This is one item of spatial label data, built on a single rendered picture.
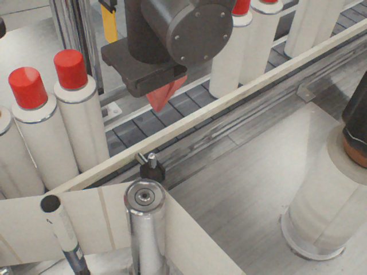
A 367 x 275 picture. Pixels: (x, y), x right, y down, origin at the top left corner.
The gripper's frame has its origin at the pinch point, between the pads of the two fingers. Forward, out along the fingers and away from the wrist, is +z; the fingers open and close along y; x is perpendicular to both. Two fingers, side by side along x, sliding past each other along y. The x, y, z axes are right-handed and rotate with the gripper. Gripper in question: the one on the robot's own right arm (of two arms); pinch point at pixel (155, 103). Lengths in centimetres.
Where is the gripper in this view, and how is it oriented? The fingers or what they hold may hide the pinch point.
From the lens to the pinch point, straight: 48.5
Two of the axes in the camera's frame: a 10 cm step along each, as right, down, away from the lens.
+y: 8.0, -4.5, 4.0
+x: -6.0, -6.5, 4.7
